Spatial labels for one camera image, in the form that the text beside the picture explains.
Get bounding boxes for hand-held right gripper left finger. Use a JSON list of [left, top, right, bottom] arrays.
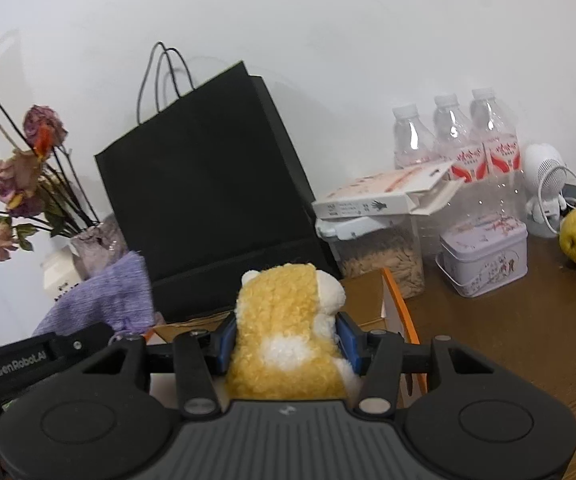
[[82, 312, 239, 418]]

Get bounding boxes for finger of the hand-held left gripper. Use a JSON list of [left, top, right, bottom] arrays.
[[54, 322, 118, 361]]

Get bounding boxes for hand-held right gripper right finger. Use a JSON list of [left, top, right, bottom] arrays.
[[335, 311, 496, 418]]

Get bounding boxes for purple knitted pouch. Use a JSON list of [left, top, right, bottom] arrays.
[[32, 251, 156, 338]]

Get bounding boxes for cardboard box with orange trim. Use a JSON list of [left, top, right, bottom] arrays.
[[147, 267, 429, 408]]

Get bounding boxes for yellow white plush hamster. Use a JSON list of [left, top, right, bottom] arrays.
[[225, 262, 363, 403]]

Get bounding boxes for white milk carton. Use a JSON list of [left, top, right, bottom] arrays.
[[42, 249, 83, 303]]

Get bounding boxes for purple marbled vase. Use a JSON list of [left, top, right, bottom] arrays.
[[70, 212, 128, 281]]

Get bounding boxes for clear container of seeds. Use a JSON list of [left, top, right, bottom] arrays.
[[316, 212, 426, 298]]

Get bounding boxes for flat white pink carton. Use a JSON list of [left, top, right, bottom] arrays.
[[312, 160, 466, 221]]

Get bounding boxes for lilac floral tin box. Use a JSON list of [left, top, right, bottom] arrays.
[[435, 220, 529, 298]]

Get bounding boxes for black paper bag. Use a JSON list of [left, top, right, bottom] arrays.
[[94, 41, 341, 323]]

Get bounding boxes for dried rose bouquet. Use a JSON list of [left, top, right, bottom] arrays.
[[0, 34, 101, 263]]

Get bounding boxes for clear plastic water bottle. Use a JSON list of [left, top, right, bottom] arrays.
[[433, 94, 487, 256], [469, 88, 527, 241], [392, 104, 443, 171]]

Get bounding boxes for small white desk fan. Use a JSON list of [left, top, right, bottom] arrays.
[[523, 143, 569, 223]]

